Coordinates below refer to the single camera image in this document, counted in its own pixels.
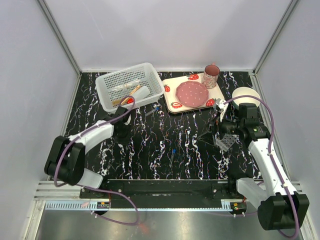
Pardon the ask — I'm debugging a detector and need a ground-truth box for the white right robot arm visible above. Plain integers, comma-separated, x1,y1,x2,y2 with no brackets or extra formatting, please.
198,103,310,231

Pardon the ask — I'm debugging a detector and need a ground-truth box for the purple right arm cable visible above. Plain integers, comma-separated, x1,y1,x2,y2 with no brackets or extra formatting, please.
219,96,301,238

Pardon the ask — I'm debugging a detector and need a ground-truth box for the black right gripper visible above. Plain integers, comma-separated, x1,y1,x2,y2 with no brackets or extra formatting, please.
197,110,244,146

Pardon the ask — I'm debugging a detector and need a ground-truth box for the white perforated plastic basket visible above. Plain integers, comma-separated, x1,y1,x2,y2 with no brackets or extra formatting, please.
95,62,165,113

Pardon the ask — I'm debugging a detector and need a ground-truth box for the controller box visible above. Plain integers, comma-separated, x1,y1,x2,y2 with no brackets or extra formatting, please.
230,202,247,214
96,200,111,211

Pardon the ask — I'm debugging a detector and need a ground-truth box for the pink patterned mug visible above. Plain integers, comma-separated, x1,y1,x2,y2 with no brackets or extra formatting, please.
201,64,221,89

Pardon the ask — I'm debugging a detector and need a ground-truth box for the right controller box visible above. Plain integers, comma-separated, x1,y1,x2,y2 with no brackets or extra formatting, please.
230,202,247,214

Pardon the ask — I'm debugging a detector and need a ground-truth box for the wooden test tube clamp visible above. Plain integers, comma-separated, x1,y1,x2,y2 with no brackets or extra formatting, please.
119,85,141,106

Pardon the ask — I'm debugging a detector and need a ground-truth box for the white paper bowl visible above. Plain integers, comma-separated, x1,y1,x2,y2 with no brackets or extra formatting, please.
231,86,261,111

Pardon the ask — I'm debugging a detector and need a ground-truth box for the pink dotted plate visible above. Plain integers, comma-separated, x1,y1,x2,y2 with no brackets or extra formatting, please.
175,80,209,108

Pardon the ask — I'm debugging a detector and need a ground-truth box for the strawberry pattern tray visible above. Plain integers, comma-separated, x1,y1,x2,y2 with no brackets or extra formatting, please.
162,73,224,114

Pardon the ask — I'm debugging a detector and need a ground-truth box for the left controller box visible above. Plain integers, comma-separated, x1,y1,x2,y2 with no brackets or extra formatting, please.
96,200,111,211

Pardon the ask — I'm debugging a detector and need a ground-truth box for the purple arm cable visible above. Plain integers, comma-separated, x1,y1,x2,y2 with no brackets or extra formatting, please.
52,95,141,226
219,96,301,238

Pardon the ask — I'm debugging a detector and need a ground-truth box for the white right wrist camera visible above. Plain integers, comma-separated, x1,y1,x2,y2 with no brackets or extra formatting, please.
213,98,229,122

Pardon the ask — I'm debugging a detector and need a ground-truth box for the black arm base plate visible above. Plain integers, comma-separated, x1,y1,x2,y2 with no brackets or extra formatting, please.
79,179,245,211

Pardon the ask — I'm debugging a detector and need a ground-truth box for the white squeeze bottle red cap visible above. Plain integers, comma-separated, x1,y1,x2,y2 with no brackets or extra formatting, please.
126,86,150,104

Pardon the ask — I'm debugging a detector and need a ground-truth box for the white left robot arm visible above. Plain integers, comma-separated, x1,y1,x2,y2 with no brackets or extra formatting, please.
44,106,132,198

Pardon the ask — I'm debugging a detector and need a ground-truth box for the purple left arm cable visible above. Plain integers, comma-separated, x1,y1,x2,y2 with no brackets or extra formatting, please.
52,95,141,226

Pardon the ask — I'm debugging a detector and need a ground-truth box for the clear test tube rack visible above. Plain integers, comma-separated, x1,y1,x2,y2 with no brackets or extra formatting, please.
215,134,239,152

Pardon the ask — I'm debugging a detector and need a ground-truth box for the clear plastic funnel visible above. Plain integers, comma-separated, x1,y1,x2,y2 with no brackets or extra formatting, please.
111,81,137,92

